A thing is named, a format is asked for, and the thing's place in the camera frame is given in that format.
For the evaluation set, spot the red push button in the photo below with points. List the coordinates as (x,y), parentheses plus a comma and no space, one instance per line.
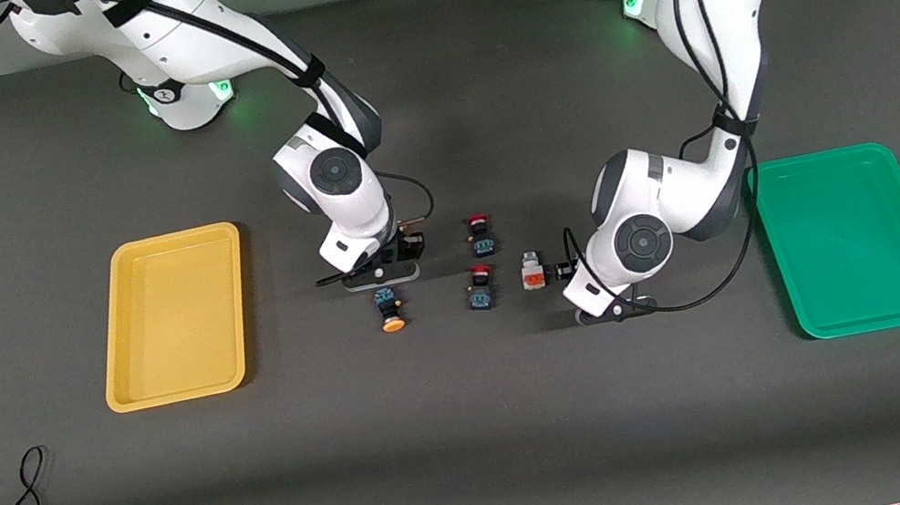
(482,239)
(481,291)

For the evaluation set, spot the yellow plastic tray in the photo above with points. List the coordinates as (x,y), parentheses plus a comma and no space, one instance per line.
(175,319)

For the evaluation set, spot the green plastic tray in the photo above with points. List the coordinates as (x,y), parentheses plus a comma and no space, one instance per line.
(851,242)

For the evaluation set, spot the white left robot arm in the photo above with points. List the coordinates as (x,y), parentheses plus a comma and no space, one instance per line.
(643,242)

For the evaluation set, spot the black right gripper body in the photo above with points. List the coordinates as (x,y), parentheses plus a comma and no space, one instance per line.
(397,252)

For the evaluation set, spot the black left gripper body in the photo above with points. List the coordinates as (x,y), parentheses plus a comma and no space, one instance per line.
(566,271)

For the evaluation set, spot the white orange push button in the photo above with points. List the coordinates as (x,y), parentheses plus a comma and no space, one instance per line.
(532,273)

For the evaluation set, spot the dark grey table mat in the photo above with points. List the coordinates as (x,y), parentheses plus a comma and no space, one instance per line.
(482,432)

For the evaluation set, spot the yellow push button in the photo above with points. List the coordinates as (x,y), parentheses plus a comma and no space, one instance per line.
(388,305)

